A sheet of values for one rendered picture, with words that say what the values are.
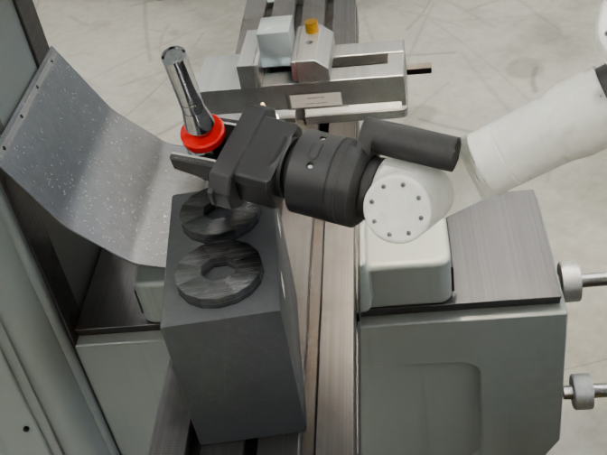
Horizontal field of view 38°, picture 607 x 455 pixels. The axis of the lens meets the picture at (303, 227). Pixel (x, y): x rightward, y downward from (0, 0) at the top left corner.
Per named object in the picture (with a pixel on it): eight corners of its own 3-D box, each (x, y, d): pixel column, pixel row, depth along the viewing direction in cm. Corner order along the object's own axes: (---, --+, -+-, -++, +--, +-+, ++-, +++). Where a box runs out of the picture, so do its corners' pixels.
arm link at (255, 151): (250, 80, 93) (356, 104, 89) (266, 137, 101) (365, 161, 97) (198, 174, 88) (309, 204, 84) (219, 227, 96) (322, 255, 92)
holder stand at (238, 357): (297, 295, 115) (272, 169, 102) (308, 431, 97) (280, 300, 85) (204, 309, 115) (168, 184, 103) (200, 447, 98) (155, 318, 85)
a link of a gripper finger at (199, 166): (170, 147, 94) (221, 161, 92) (178, 165, 97) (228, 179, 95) (163, 159, 93) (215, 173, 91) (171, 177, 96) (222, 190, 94)
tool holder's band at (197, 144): (230, 144, 92) (228, 138, 92) (187, 158, 92) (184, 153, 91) (219, 112, 95) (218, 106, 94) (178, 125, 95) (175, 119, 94)
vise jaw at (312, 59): (335, 43, 151) (332, 23, 149) (330, 80, 142) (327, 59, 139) (300, 46, 152) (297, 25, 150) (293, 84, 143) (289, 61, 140)
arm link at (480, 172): (415, 230, 94) (531, 174, 89) (391, 248, 86) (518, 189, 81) (387, 175, 94) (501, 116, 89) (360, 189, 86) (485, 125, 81)
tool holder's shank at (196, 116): (219, 135, 92) (193, 61, 83) (190, 144, 92) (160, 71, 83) (212, 113, 94) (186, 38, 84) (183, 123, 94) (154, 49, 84)
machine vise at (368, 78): (408, 70, 155) (404, 13, 148) (408, 117, 143) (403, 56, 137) (213, 86, 160) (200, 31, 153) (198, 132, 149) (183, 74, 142)
